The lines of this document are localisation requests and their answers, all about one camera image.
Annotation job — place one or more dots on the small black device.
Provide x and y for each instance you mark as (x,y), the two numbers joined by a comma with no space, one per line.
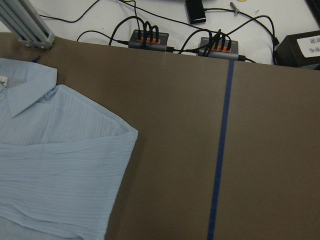
(195,11)

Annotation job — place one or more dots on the black box with label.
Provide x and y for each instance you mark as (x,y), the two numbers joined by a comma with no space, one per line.
(300,50)

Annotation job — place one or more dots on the left grey usb hub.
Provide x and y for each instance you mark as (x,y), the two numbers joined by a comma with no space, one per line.
(145,41)

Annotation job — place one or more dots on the light blue button-up shirt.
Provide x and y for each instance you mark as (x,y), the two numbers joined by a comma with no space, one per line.
(62,156)

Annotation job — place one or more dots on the right grey usb hub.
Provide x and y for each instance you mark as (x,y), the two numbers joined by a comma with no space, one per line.
(229,51)

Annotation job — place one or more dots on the grey usb hub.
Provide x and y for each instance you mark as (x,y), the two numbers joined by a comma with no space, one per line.
(229,51)
(145,41)

